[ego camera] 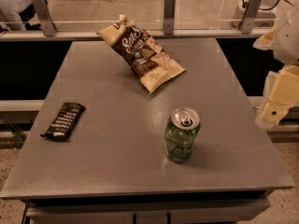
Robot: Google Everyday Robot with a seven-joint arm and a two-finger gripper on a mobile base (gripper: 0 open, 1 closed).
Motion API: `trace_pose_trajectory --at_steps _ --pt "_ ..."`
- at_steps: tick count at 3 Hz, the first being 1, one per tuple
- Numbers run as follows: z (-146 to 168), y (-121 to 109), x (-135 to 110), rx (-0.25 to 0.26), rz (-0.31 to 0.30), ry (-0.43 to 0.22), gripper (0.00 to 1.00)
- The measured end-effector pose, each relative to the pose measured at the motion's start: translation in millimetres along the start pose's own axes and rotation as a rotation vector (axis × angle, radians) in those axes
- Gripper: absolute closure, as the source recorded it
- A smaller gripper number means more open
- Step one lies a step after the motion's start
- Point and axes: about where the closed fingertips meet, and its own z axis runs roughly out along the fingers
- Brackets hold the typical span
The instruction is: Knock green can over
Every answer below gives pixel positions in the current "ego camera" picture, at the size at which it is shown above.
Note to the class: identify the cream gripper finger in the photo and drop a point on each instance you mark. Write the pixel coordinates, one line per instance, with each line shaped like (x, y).
(280, 94)
(266, 41)

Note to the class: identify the green soda can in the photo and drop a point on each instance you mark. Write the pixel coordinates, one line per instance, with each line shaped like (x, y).
(182, 127)

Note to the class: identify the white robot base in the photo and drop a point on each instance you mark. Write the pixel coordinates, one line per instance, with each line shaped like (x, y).
(265, 17)

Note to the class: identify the brown and cream chip bag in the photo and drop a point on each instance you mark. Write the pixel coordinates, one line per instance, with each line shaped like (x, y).
(150, 63)

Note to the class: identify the black snack bar wrapper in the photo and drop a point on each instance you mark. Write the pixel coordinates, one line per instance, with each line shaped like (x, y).
(64, 123)

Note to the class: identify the clear acrylic barrier panel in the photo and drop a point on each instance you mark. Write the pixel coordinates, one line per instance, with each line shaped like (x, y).
(192, 17)

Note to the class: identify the seated person in background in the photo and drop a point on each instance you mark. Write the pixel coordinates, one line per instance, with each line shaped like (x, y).
(11, 10)

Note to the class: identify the right metal bracket post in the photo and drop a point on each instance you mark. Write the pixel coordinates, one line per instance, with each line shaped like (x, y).
(247, 23)

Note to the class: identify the metal bracket post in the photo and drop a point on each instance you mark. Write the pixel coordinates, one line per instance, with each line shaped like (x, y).
(247, 23)
(47, 25)
(169, 16)

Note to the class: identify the middle metal bracket post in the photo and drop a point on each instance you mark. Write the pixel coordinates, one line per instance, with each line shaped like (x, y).
(169, 16)

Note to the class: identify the grey table frame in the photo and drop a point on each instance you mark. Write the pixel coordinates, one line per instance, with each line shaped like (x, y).
(169, 208)

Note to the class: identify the left metal bracket post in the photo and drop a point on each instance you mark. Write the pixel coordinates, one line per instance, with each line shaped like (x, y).
(47, 25)

